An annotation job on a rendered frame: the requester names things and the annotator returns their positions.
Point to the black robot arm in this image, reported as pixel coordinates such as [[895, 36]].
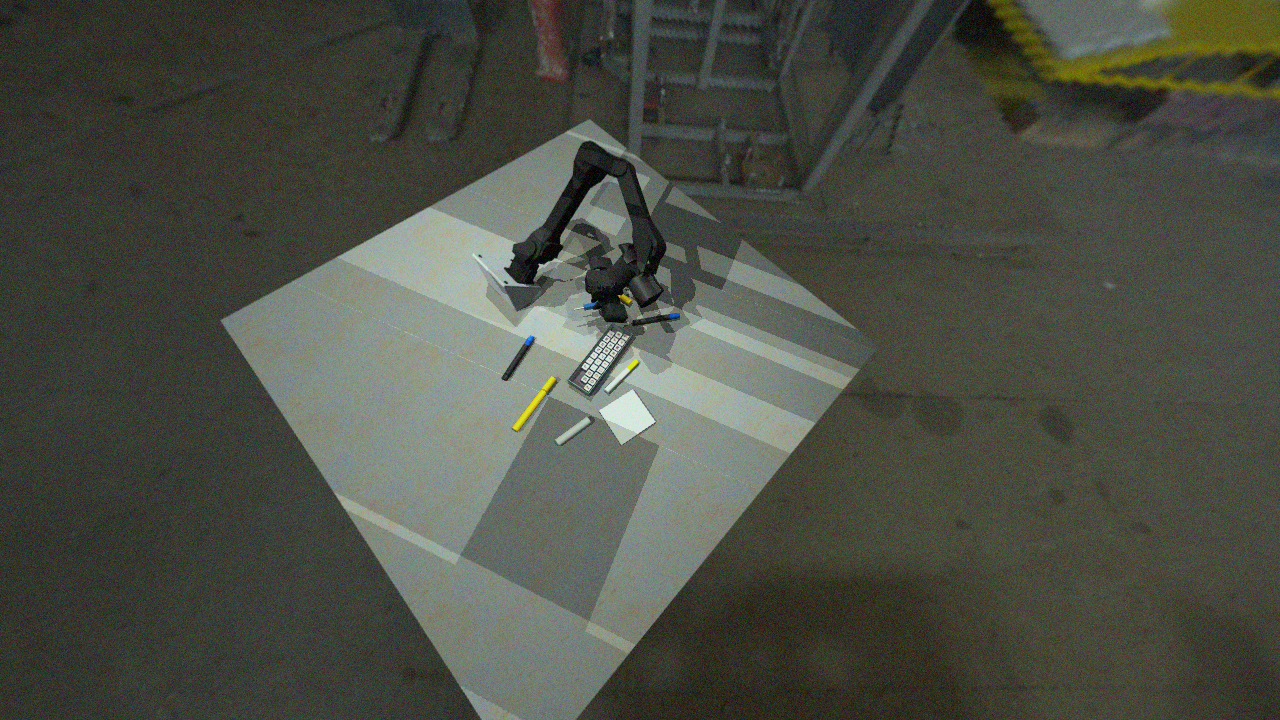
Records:
[[591, 165]]

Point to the black marker with blue cap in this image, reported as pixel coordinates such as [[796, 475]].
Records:
[[655, 319], [518, 358]]

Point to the white cylinder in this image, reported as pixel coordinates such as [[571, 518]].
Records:
[[573, 430]]

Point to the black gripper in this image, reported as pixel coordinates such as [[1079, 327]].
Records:
[[612, 309]]

